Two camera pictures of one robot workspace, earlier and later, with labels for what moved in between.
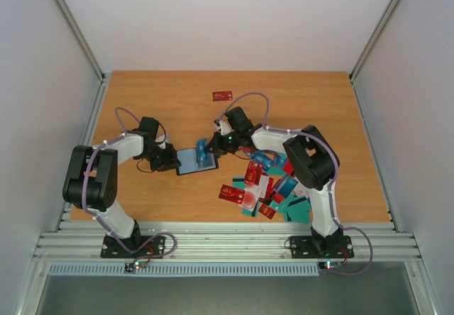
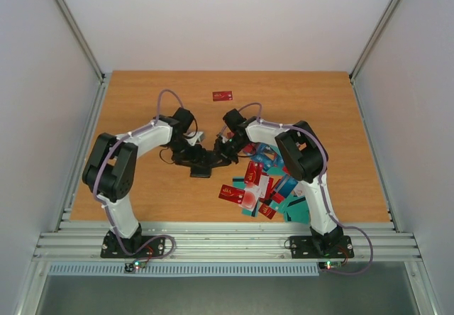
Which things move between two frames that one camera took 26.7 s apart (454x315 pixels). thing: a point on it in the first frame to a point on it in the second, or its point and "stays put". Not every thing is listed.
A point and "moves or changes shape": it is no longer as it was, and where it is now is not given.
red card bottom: [267, 211] stays put
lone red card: [220, 96] stays put
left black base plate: [136, 247] stays put
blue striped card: [286, 186] stays put
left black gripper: [169, 161] to [195, 158]
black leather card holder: [189, 164] moves or changes shape
